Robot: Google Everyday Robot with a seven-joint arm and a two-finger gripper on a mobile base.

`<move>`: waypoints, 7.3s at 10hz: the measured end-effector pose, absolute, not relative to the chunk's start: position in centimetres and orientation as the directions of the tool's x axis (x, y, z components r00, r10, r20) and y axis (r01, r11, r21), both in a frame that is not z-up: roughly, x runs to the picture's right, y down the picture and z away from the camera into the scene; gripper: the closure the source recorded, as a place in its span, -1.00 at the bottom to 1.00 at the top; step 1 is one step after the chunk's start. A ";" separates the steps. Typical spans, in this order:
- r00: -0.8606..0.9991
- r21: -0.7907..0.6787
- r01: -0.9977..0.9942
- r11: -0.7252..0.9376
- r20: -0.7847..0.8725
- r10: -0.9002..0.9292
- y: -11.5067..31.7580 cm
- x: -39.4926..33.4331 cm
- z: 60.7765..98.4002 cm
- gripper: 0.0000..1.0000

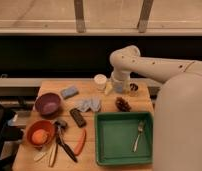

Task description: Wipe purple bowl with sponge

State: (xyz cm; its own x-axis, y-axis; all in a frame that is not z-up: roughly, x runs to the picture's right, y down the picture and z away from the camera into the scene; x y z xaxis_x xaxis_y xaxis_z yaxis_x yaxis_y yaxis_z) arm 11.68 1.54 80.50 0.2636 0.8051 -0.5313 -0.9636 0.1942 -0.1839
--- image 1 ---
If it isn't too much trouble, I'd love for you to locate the blue sponge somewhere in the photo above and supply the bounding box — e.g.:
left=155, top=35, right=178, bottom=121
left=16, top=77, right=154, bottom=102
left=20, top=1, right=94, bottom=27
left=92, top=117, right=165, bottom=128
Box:
left=61, top=86, right=79, bottom=99

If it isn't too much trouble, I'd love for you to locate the cream wooden knife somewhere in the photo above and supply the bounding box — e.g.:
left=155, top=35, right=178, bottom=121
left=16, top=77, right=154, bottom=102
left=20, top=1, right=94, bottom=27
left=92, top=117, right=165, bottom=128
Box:
left=48, top=142, right=57, bottom=167

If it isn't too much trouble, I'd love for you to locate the purple bowl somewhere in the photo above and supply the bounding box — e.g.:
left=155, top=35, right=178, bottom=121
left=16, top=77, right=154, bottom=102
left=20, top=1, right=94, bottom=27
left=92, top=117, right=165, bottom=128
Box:
left=35, top=93, right=61, bottom=116

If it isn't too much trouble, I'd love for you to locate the orange bowl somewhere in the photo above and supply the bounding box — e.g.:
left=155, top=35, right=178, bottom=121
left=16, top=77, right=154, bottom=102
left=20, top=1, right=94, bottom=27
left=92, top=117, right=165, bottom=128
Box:
left=26, top=120, right=55, bottom=147

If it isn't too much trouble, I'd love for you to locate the grey crumpled cloth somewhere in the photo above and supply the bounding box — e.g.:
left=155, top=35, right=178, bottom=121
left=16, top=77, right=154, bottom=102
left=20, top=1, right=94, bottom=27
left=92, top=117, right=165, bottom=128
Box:
left=76, top=97, right=101, bottom=112

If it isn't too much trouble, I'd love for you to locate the black handled scoop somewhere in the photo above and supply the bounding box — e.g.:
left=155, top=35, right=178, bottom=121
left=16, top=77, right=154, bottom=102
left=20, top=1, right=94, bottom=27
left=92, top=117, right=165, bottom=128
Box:
left=54, top=120, right=78, bottom=162

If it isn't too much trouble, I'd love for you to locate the orange carrot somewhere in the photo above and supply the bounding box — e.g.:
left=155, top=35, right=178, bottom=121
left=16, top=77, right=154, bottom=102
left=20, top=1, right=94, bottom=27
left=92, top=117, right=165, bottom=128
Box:
left=74, top=129, right=86, bottom=156

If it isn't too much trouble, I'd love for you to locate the green tray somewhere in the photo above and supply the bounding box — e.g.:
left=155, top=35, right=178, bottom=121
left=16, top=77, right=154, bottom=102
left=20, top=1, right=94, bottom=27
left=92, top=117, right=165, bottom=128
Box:
left=94, top=112, right=153, bottom=166

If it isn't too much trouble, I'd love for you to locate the black remote control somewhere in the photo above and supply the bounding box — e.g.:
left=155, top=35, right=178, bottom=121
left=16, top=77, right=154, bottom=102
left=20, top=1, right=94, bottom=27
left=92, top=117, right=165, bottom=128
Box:
left=70, top=108, right=86, bottom=127

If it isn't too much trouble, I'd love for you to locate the pine cone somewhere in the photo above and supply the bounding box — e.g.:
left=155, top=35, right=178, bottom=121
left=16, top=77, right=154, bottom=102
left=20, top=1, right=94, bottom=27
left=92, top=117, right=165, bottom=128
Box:
left=115, top=97, right=131, bottom=112

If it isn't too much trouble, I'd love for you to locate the small dark jar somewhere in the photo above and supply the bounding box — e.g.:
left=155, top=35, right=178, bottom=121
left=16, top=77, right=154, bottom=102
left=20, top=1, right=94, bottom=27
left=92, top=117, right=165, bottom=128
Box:
left=129, top=83, right=138, bottom=96

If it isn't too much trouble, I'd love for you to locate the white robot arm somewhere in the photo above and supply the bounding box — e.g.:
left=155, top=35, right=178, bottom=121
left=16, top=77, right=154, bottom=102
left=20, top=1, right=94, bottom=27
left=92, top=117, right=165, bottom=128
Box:
left=110, top=45, right=202, bottom=171

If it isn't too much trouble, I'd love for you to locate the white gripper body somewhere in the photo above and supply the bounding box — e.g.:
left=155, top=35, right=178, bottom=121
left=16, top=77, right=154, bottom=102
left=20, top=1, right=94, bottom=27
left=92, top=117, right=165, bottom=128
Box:
left=111, top=71, right=130, bottom=93

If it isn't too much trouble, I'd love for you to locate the white cup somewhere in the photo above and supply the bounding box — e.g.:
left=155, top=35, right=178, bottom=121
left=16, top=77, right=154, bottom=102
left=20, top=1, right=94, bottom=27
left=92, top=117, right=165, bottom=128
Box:
left=94, top=74, right=107, bottom=90

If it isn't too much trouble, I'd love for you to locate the silver fork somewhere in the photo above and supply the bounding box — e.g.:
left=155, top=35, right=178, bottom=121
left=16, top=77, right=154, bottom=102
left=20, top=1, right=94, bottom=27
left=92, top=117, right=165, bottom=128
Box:
left=133, top=121, right=145, bottom=152

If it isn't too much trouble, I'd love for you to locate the orange fruit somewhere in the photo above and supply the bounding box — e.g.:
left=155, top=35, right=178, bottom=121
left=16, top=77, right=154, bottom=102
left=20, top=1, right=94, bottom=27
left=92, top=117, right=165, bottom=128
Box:
left=32, top=129, right=48, bottom=145

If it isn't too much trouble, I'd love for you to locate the cream wooden spoon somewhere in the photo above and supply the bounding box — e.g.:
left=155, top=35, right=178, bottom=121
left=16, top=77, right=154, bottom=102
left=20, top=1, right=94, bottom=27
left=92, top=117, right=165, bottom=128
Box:
left=33, top=151, right=47, bottom=162

